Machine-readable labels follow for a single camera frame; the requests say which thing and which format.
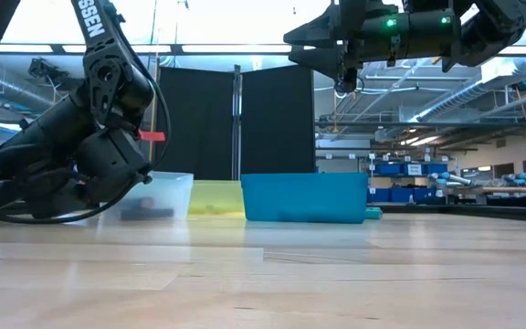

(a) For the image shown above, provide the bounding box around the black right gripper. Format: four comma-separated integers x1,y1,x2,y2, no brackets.
283,0,410,77

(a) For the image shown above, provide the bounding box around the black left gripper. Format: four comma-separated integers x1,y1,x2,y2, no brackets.
0,102,150,218

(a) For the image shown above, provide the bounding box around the clear plastic bin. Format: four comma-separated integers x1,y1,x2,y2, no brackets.
98,171,195,224

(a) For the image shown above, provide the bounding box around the overhead LED light bar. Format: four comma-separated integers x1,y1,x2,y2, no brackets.
0,43,526,58

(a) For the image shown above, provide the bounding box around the black partition panel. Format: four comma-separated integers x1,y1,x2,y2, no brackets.
155,67,236,181
239,62,317,176

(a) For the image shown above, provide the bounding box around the blue plastic bin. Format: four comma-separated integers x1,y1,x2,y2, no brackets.
239,172,370,226

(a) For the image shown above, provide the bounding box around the shelf with blue bins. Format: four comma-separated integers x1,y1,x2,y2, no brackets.
372,162,449,205

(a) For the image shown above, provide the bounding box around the red tape tag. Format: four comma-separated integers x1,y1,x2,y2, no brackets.
138,130,167,143

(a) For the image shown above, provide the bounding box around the yellow plastic bin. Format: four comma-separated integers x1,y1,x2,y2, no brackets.
187,179,247,219

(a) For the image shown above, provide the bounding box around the wooden workbench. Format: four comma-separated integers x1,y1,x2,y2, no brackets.
447,185,526,196

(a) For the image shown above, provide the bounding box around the black ceiling camera rig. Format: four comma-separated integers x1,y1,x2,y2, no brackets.
334,68,364,96
27,57,70,93

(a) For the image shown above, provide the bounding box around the silver ventilation duct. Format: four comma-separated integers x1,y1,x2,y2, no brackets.
407,63,526,124
0,68,86,113

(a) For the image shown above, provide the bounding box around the metal post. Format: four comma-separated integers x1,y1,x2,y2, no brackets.
230,64,243,181

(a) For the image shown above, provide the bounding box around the black table frame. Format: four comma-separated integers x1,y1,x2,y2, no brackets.
372,203,526,224

